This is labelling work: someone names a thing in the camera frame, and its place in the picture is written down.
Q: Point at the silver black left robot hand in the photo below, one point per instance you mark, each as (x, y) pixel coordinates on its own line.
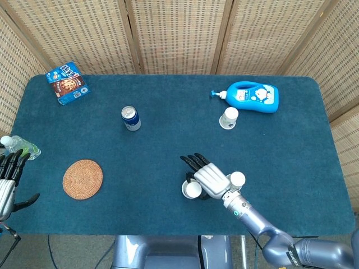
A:
(5, 193)

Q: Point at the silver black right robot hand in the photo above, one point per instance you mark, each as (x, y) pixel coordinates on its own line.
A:
(211, 179)

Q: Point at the paper cup large blue flower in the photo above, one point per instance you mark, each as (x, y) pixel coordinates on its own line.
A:
(192, 190)

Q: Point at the paper cup fern small flower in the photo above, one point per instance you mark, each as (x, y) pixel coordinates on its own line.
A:
(228, 117)

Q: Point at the paper cup big green leaves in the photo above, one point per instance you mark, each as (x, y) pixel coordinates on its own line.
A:
(238, 178)

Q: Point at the clear plastic water bottle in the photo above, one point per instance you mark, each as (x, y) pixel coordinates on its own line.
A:
(19, 145)

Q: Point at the dark teal table cloth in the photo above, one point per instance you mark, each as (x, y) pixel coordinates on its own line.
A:
(168, 145)

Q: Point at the round woven rattan coaster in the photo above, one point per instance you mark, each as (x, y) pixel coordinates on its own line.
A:
(82, 179)

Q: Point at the metal table leg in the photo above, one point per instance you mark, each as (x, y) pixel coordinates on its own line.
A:
(243, 252)

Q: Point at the grey-blue robot torso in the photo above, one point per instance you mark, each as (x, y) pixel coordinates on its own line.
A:
(168, 252)

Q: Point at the blue pump soap bottle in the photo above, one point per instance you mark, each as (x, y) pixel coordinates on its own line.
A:
(252, 98)

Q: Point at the blue and white drink can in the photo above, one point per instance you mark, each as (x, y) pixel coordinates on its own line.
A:
(130, 119)

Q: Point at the blue cookie box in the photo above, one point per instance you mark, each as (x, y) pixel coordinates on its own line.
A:
(68, 84)

